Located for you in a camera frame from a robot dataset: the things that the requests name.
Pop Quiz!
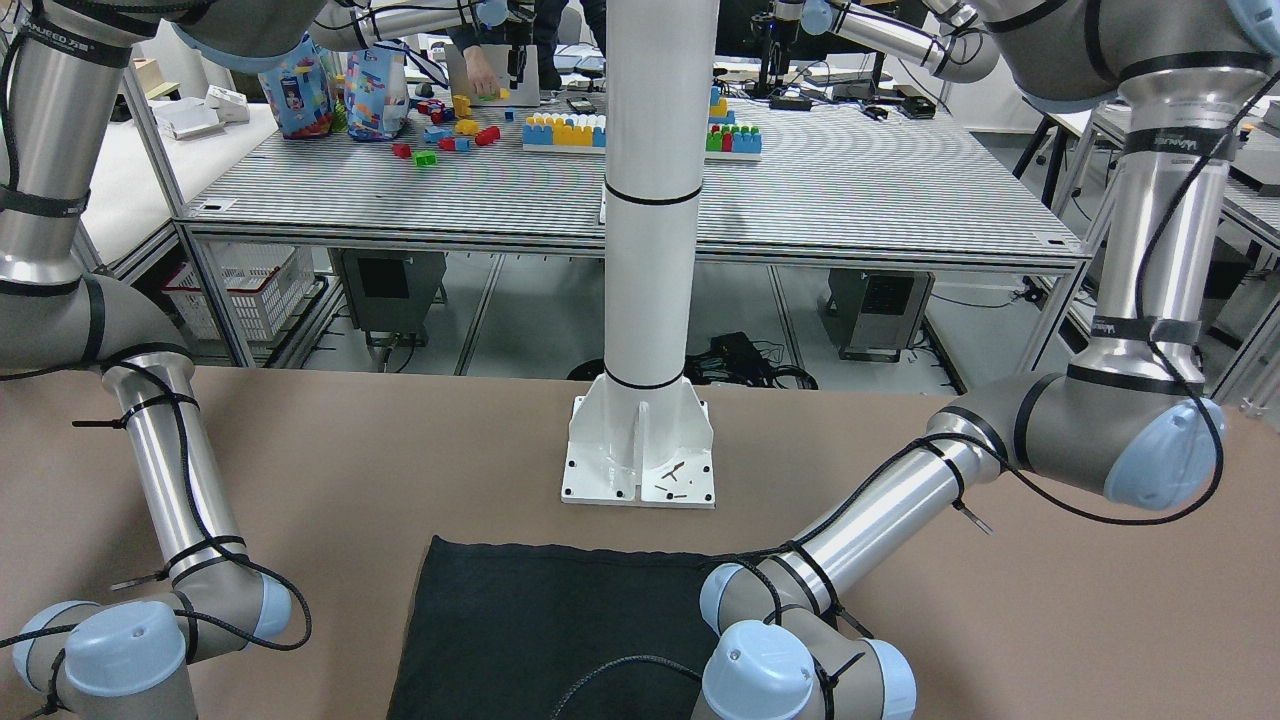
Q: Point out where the striped metal work table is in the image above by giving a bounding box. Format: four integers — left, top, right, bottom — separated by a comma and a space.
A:
175, 95, 1091, 401

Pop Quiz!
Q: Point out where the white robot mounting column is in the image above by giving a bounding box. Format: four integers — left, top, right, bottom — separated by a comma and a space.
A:
559, 1, 719, 509

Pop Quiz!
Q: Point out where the white plastic basket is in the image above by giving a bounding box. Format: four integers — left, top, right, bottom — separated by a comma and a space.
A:
161, 243, 314, 343

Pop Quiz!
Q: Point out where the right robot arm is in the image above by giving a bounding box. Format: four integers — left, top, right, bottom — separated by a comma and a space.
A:
3, 1, 323, 719

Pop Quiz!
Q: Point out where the grey control box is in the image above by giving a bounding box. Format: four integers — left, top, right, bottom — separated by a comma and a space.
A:
329, 249, 447, 336

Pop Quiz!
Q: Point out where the toy block bag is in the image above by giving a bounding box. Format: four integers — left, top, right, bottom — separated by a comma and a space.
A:
344, 41, 410, 142
259, 35, 334, 140

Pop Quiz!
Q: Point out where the assembled toy block row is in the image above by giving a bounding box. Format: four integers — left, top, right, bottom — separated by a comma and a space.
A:
521, 113, 607, 154

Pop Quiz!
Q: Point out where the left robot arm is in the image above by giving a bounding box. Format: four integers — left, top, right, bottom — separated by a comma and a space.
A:
694, 1, 1277, 719

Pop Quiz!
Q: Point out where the black graphic t-shirt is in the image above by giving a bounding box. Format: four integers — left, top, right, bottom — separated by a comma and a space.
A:
387, 537, 718, 719

